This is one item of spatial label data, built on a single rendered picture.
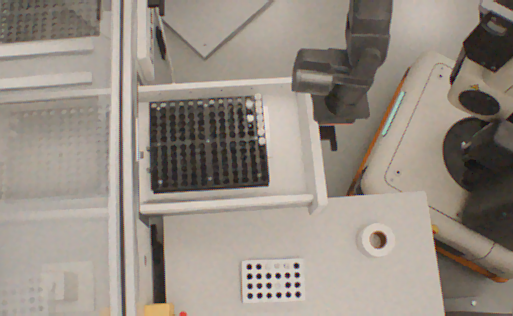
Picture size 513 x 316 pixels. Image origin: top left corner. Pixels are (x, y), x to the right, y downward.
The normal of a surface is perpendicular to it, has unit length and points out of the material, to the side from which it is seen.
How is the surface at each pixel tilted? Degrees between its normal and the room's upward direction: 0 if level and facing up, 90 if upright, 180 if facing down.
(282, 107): 0
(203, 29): 3
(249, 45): 0
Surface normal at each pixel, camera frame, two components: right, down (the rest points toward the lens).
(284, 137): 0.04, -0.27
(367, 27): -0.11, 0.71
